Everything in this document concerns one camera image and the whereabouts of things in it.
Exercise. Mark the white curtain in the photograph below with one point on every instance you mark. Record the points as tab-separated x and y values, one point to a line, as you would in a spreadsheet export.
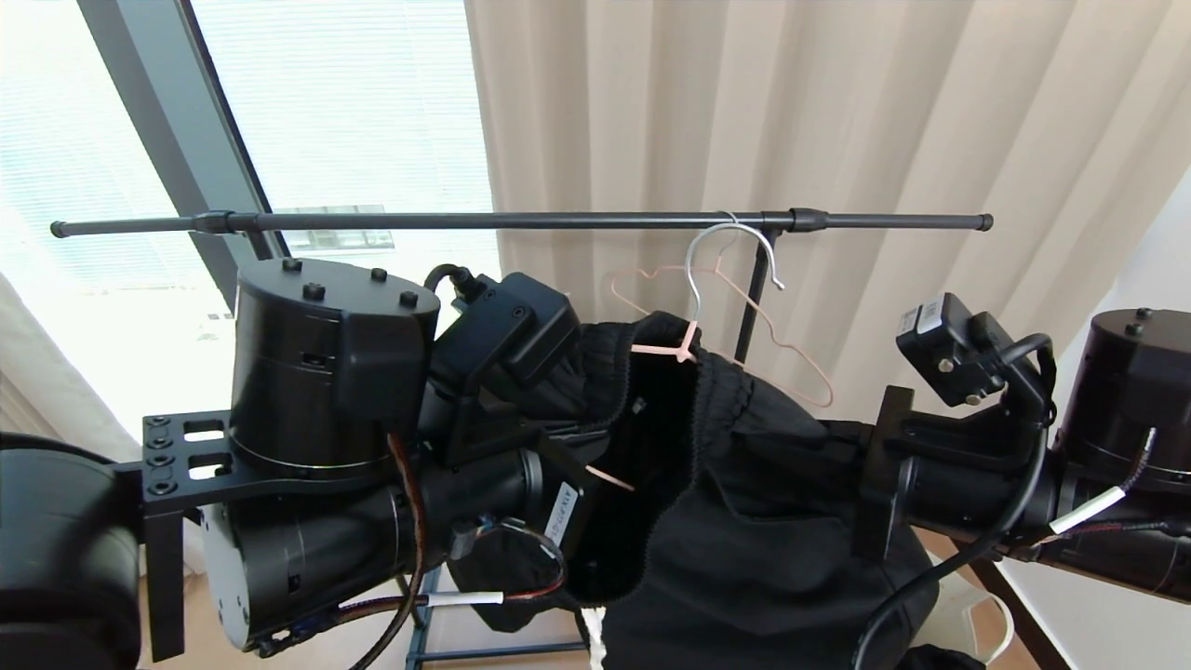
46	372

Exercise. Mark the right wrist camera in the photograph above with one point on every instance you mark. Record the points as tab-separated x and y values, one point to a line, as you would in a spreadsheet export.
949	354

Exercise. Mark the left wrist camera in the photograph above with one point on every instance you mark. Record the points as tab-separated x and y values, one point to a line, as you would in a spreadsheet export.
507	326

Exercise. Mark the black clothes rack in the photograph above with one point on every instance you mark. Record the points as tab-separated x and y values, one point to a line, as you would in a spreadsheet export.
465	221

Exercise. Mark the pink clothes hanger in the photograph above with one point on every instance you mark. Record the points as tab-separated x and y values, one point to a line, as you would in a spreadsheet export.
690	279
800	372

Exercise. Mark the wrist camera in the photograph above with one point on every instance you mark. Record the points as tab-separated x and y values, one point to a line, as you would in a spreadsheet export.
507	326
949	354

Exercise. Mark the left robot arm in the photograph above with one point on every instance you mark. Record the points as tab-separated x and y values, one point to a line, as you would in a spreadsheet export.
316	372

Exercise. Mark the beige curtain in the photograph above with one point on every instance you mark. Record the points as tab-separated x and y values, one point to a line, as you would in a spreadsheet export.
930	112

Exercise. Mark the white laundry basket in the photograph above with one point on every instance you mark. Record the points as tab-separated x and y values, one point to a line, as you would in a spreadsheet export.
1000	619

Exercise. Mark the window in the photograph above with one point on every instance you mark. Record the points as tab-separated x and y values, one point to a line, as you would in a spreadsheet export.
158	112

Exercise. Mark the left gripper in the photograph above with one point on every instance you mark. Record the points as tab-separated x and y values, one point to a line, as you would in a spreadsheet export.
484	493

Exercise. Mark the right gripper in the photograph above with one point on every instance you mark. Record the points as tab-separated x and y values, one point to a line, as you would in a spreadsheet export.
977	498

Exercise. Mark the black shorts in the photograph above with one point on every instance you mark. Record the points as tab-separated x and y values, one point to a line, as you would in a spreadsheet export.
763	521

